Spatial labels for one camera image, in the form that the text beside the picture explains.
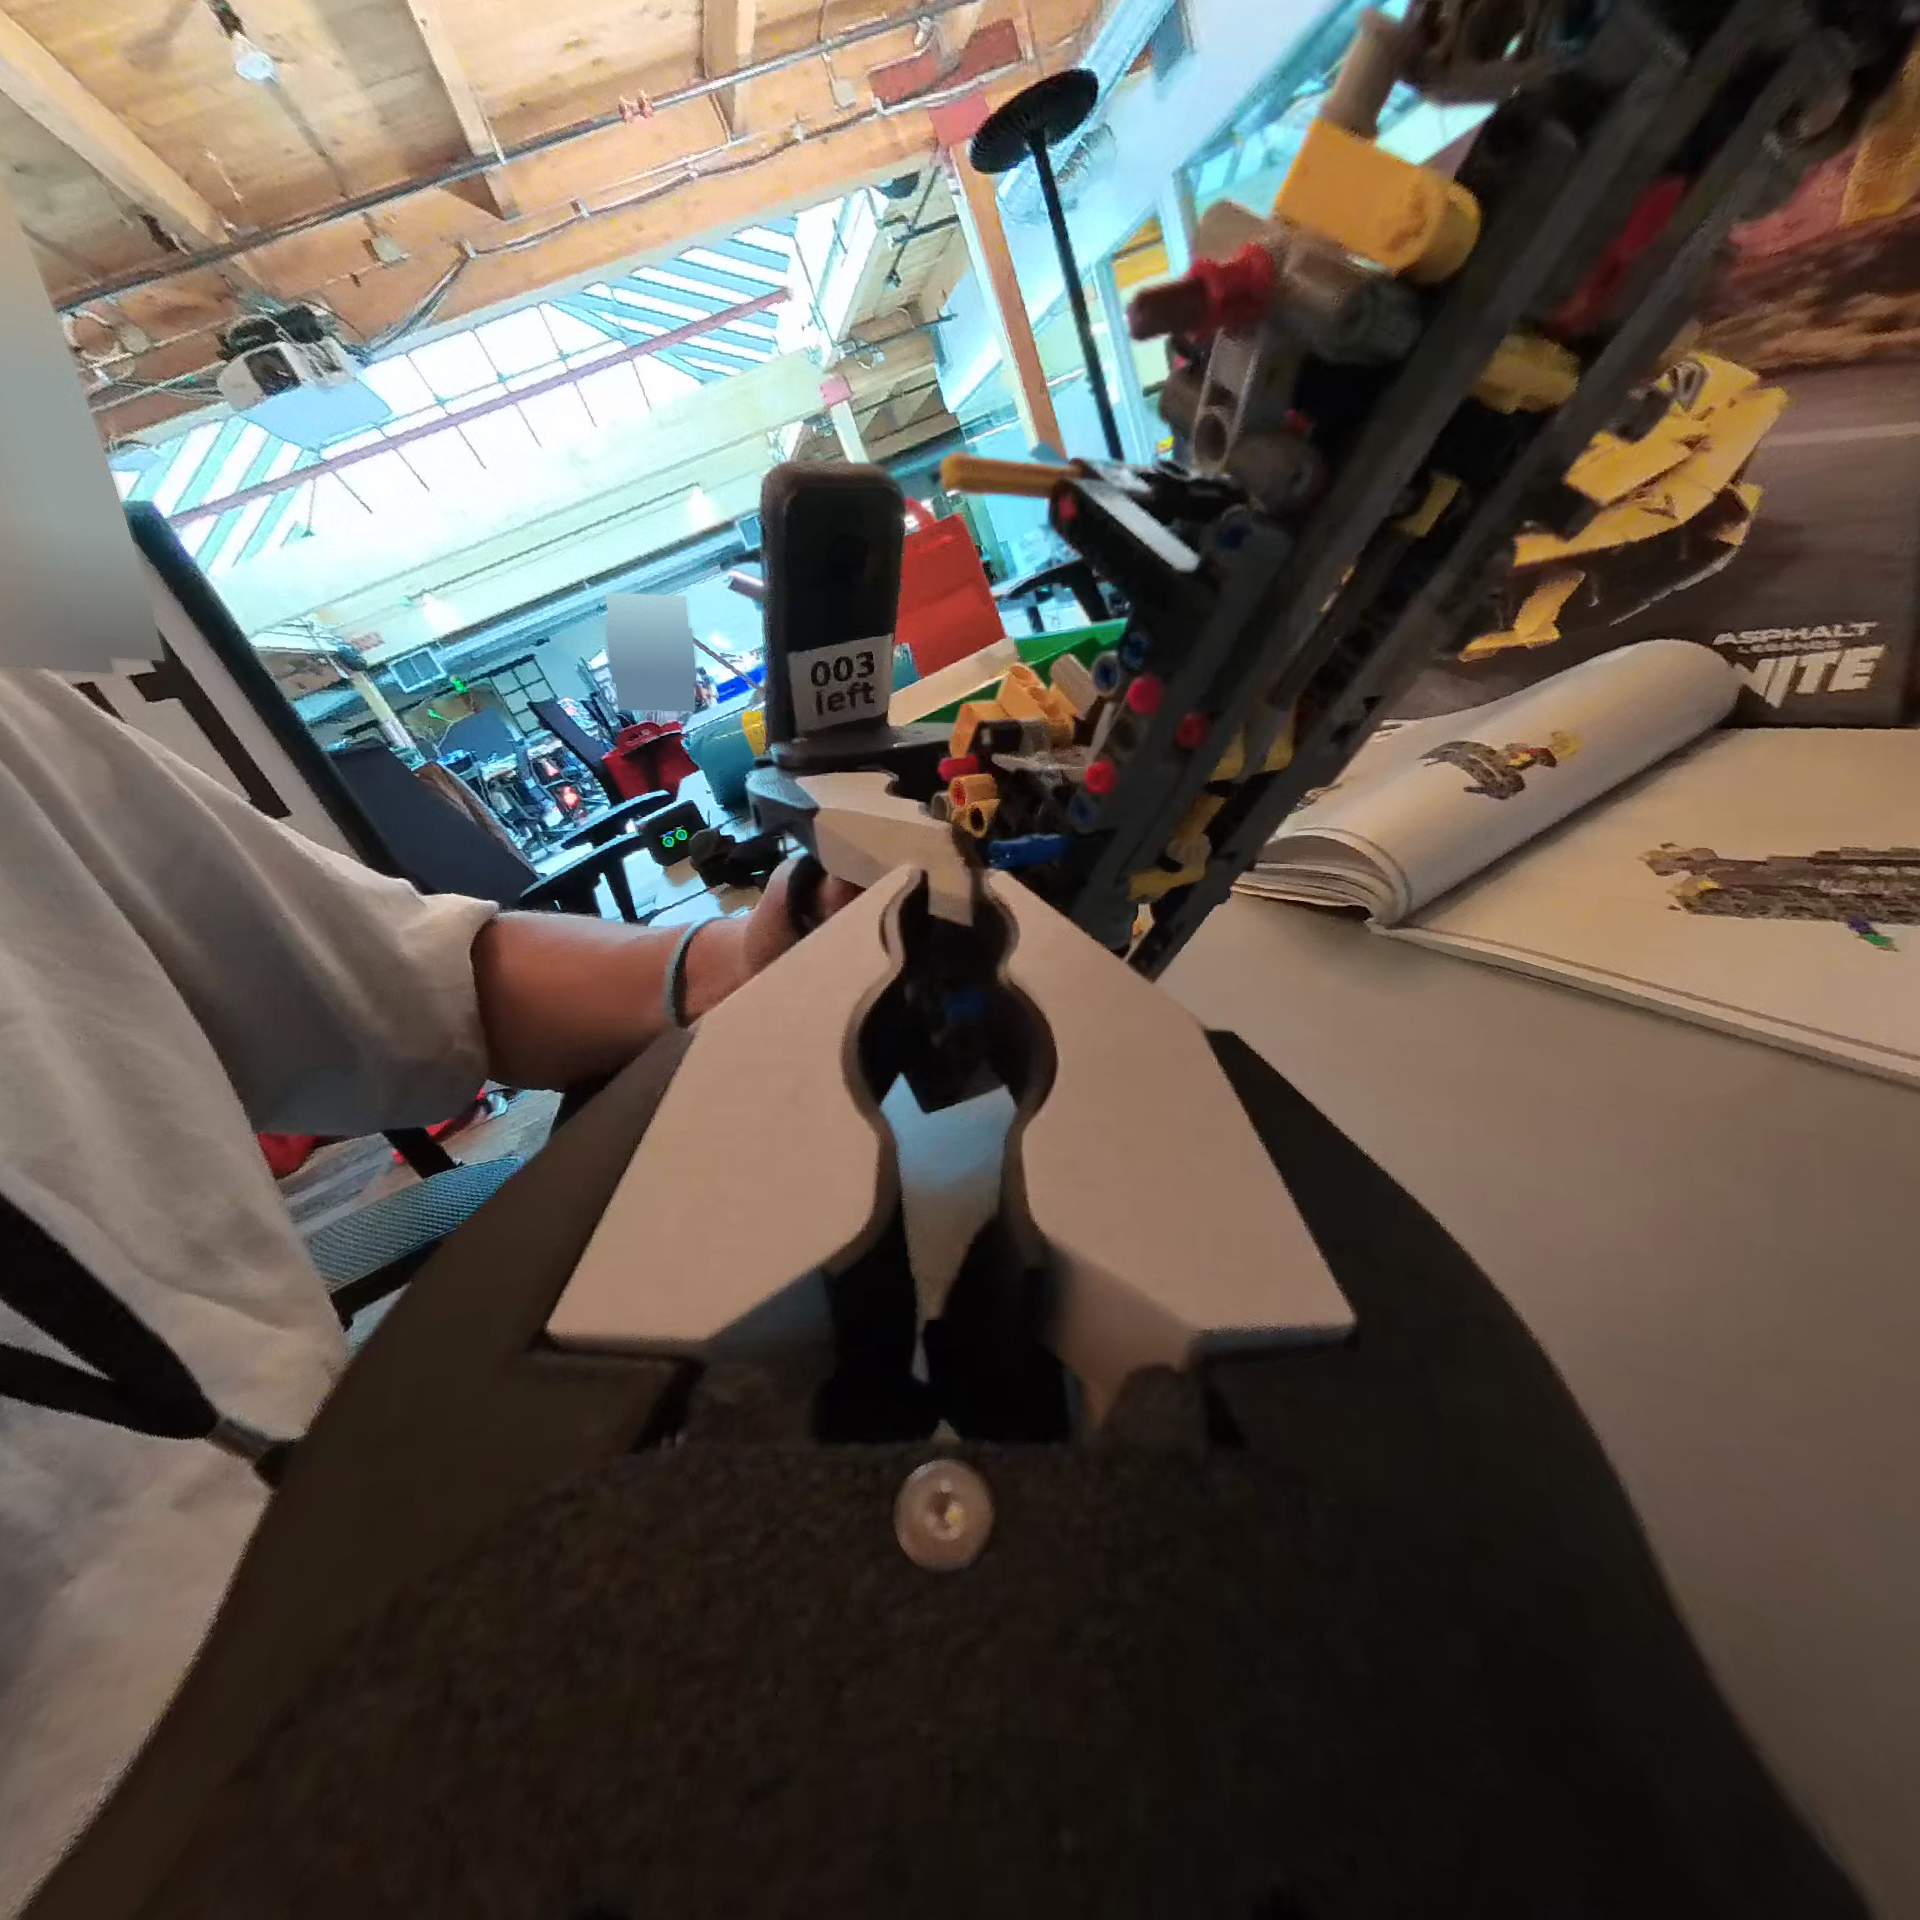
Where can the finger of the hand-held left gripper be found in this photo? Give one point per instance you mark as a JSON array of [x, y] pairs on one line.
[[884, 833]]

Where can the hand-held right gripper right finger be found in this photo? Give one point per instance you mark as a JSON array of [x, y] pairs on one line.
[[1184, 1200]]

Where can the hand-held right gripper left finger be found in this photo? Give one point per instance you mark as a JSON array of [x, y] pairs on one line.
[[720, 1200]]

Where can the black yellow lego car chassis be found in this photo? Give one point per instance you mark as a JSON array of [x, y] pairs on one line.
[[1350, 568]]

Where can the person's left forearm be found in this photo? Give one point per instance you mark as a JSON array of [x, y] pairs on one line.
[[585, 990]]

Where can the lego car set box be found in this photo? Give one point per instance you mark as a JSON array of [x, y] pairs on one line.
[[1829, 495]]

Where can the person's left hand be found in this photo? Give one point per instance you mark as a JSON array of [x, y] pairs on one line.
[[773, 936]]

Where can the teal fabric roll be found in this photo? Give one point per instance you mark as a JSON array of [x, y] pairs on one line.
[[720, 765]]

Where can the black device green lights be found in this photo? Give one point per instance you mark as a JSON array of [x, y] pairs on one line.
[[675, 842]]

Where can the grey wristband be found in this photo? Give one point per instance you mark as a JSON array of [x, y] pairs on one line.
[[684, 975]]

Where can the green plastic bin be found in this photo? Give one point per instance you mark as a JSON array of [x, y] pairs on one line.
[[1073, 651]]

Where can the black floor lamp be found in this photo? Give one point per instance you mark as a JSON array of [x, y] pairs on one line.
[[1073, 270]]

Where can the black office chair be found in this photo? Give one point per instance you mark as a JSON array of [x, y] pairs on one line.
[[437, 824]]

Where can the open instruction booklet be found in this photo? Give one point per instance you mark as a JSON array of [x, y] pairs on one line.
[[1576, 931]]

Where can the white t-shirt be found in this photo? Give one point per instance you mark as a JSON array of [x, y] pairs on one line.
[[151, 975]]

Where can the framed marker sign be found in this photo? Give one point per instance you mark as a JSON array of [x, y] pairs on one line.
[[224, 705]]

